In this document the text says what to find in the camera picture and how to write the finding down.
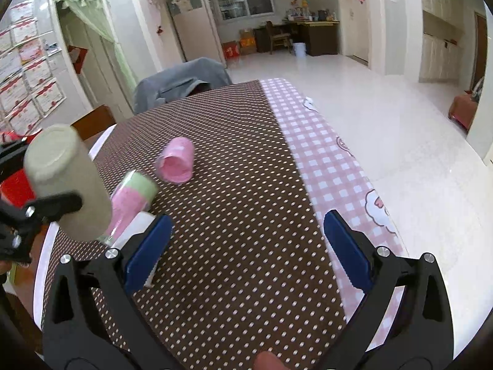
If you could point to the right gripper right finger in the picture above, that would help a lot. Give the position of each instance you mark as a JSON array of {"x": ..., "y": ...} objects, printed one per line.
[{"x": 404, "y": 320}]

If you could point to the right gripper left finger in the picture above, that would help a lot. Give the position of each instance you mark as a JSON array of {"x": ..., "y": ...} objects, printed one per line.
[{"x": 74, "y": 334}]

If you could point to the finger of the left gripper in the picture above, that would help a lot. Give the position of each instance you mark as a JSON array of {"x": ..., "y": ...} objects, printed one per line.
[
  {"x": 11, "y": 158},
  {"x": 36, "y": 213}
]

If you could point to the pale green paper cup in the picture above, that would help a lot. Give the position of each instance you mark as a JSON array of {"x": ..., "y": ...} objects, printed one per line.
[{"x": 57, "y": 162}]

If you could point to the pink and green cup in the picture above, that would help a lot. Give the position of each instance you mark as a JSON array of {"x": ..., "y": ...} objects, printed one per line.
[{"x": 133, "y": 195}]

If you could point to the white paper cup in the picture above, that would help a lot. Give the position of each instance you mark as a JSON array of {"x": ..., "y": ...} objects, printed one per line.
[{"x": 127, "y": 242}]

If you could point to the small pink cup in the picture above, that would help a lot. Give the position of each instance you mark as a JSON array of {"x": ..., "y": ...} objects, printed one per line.
[{"x": 176, "y": 162}]

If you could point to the person's right hand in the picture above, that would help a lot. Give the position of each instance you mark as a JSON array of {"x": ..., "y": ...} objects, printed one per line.
[{"x": 268, "y": 361}]

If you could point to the red felt bag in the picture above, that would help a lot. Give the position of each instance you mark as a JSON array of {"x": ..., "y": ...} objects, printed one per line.
[{"x": 16, "y": 189}]

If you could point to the brown wooden chair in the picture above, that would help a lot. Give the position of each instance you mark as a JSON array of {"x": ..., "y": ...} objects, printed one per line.
[{"x": 95, "y": 122}]

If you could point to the pink checkered tablecloth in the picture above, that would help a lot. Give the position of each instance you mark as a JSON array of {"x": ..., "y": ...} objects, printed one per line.
[{"x": 339, "y": 184}]

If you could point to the brown polka dot tablecloth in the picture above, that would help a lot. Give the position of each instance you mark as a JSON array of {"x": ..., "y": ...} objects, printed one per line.
[{"x": 207, "y": 120}]

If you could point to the green door curtain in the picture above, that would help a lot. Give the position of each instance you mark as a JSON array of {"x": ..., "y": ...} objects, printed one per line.
[{"x": 93, "y": 14}]

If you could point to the grey covered chair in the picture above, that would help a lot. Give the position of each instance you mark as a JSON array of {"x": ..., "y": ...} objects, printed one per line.
[{"x": 181, "y": 81}]

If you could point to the white refrigerator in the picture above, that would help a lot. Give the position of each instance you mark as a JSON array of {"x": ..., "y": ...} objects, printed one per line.
[{"x": 195, "y": 27}]

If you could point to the red cardboard box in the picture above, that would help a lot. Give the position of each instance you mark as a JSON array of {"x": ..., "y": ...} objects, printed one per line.
[{"x": 231, "y": 50}]

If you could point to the orange cardboard box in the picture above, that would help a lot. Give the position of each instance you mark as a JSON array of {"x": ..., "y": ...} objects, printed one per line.
[{"x": 247, "y": 42}]

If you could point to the wooden desk chair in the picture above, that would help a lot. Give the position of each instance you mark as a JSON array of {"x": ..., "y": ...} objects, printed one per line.
[{"x": 277, "y": 37}]

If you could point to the white trash bin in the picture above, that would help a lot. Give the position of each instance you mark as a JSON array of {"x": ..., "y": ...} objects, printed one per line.
[{"x": 300, "y": 50}]

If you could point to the dark wooden desk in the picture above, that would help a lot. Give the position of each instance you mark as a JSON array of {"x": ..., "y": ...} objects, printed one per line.
[{"x": 320, "y": 37}]

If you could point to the white wall cabinet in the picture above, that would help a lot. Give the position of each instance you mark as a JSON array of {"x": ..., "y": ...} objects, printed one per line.
[{"x": 442, "y": 29}]

